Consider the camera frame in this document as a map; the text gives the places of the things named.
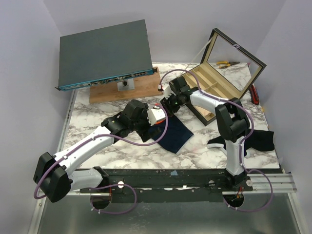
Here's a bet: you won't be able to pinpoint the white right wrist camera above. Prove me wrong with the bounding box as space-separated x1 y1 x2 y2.
161 84 174 99

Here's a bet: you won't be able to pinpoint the metal switch stand bracket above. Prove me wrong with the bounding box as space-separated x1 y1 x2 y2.
117 78 135 91

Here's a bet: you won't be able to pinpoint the cream rolled underwear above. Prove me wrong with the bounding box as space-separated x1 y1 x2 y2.
196 107 215 121

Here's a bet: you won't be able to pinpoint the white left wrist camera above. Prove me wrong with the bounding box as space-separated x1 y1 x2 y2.
147 106 166 126

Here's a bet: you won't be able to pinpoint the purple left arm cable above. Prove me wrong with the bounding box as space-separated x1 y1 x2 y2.
33 104 169 215

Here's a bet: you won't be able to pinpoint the navy orange underwear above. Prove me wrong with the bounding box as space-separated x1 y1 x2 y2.
148 116 194 154

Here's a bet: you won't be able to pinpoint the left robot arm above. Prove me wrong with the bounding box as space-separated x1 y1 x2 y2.
33 99 165 202

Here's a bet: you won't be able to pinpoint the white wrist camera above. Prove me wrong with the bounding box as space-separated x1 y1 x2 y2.
147 106 166 126
161 84 174 99

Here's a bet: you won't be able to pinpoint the wooden board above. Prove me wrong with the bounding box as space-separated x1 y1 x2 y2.
89 67 161 104

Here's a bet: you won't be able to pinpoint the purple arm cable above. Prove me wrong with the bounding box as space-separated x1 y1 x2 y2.
158 69 273 213
33 104 169 215

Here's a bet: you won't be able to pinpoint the yellow handled pliers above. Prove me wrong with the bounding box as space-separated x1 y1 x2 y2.
216 61 240 69

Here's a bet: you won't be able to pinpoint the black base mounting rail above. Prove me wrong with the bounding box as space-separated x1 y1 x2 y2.
80 169 253 203

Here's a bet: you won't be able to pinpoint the black compartment organizer box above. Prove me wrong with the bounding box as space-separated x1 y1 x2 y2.
180 28 267 126

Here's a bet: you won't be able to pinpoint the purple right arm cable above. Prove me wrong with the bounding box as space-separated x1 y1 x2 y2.
158 69 273 213

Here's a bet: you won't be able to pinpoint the red black utility knife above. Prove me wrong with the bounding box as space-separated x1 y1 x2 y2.
249 84 259 105

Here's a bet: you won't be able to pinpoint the black white underwear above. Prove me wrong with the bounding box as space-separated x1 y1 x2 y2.
207 130 275 156

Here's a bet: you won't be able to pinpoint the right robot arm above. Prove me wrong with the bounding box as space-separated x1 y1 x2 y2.
158 77 250 191

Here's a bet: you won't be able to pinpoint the grey network switch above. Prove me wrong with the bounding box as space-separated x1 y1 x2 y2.
56 19 156 91

